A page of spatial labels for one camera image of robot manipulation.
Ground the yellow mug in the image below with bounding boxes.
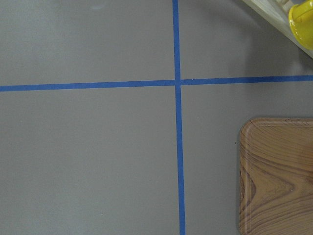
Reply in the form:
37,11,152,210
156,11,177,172
288,0,313,50

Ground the wooden dish rack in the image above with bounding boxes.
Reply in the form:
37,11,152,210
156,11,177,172
243,0,313,58

